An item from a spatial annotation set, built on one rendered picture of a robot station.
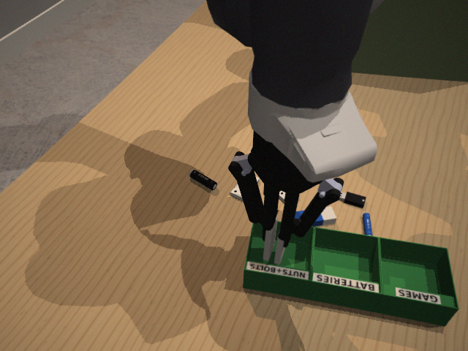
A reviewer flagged blue battery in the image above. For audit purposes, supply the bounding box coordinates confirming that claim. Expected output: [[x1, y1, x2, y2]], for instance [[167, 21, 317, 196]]
[[363, 213, 372, 236]]

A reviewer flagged blue and white eraser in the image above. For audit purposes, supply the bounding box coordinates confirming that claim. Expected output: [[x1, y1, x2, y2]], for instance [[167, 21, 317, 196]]
[[295, 206, 337, 227]]

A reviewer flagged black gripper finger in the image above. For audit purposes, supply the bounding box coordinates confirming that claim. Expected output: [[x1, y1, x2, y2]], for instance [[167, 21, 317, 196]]
[[274, 175, 344, 265], [228, 151, 280, 261]]

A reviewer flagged black usb stick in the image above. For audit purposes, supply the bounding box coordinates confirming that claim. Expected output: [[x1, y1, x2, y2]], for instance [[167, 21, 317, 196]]
[[339, 192, 366, 208]]

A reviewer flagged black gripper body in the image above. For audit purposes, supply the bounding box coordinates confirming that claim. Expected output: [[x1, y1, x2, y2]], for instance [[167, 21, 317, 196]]
[[248, 131, 322, 194]]

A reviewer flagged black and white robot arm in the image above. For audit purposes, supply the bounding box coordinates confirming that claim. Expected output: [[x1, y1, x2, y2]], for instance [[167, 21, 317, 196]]
[[206, 0, 384, 183]]

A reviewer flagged black aa battery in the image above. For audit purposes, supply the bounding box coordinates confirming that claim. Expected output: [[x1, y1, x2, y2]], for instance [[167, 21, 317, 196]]
[[189, 169, 217, 190]]

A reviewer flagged green three-compartment bin rack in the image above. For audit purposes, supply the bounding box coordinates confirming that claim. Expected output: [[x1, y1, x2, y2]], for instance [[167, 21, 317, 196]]
[[243, 221, 459, 326]]

